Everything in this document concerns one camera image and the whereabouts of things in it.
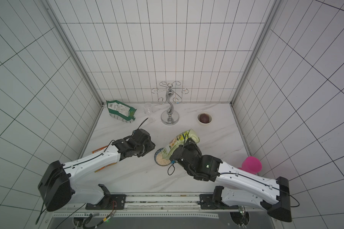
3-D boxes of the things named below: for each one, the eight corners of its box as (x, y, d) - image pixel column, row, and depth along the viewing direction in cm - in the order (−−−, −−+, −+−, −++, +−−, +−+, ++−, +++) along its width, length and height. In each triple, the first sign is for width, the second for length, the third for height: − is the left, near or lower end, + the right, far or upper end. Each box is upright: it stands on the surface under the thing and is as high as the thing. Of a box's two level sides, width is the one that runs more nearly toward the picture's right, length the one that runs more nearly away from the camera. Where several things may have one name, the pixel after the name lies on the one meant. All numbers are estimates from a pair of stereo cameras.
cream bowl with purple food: (197, 127, 106) (198, 122, 101) (196, 117, 112) (197, 112, 108) (211, 127, 106) (213, 122, 101) (209, 117, 112) (211, 112, 108)
